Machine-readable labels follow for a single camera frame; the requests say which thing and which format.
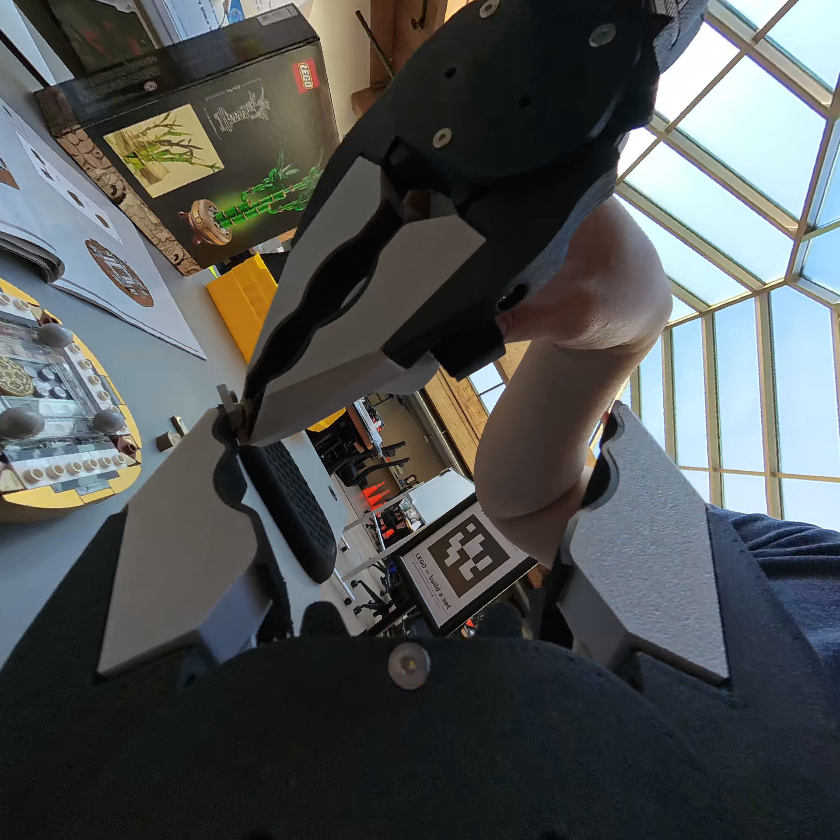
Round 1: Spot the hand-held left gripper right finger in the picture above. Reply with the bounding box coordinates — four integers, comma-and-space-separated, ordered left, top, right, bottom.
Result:
556, 400, 731, 683

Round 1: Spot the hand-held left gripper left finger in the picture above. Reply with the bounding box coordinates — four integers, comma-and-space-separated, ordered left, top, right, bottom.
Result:
96, 406, 277, 677

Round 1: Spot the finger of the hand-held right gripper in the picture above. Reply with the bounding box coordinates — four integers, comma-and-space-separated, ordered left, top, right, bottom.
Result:
241, 155, 398, 404
244, 211, 488, 447

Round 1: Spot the round gold white lego build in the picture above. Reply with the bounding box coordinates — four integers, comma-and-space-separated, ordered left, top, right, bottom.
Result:
0, 277, 143, 525

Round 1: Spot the person's right forearm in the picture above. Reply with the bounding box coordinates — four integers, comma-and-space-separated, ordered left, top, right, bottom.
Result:
472, 335, 664, 568

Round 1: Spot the black lego set box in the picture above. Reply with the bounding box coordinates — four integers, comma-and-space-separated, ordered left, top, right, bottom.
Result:
34, 3, 342, 277

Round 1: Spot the lego instruction booklet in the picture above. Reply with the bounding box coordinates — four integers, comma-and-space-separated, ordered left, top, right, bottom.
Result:
0, 98, 207, 361

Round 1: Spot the person's right hand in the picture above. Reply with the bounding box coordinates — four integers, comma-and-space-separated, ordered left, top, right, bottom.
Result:
495, 196, 673, 368

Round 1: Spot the black padded wrist rest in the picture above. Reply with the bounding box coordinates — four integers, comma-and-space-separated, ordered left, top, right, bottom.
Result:
238, 441, 339, 585

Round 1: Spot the black office chair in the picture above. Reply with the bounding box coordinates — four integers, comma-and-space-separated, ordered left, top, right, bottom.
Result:
353, 577, 421, 632
326, 436, 409, 488

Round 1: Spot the framed tag sign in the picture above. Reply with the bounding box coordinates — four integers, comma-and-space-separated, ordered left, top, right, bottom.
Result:
392, 502, 539, 637

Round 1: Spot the white board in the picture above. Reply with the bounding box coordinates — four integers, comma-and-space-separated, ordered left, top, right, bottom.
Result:
403, 467, 476, 526

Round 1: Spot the skylight window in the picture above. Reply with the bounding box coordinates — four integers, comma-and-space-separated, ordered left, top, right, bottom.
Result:
617, 0, 840, 526

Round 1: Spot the dark cardboard box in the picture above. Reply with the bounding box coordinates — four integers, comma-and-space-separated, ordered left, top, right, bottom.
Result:
29, 0, 172, 76

